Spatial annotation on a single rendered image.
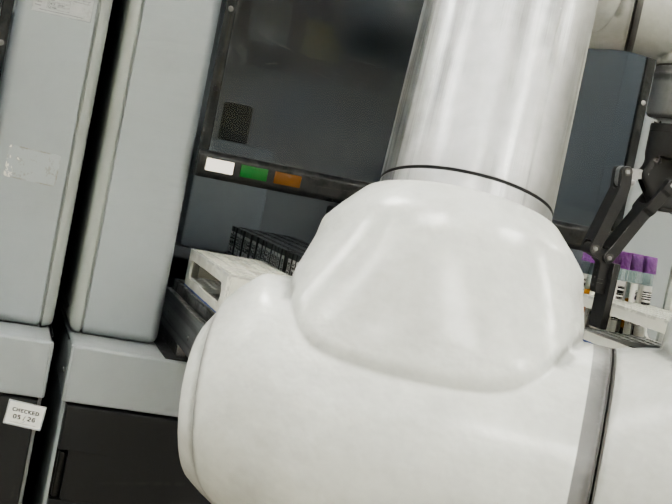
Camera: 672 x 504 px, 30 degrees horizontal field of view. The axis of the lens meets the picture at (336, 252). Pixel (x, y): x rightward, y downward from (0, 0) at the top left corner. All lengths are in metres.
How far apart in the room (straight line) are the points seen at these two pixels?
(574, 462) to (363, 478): 0.10
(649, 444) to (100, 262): 1.10
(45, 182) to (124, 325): 0.21
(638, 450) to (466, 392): 0.08
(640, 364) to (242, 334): 0.20
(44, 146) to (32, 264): 0.15
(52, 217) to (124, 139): 0.13
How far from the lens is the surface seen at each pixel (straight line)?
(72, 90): 1.61
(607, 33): 1.35
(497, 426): 0.61
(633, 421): 0.62
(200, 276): 1.69
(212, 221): 2.24
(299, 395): 0.62
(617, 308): 1.33
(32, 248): 1.62
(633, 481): 0.61
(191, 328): 1.47
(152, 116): 1.62
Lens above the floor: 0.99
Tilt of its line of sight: 3 degrees down
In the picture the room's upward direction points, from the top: 11 degrees clockwise
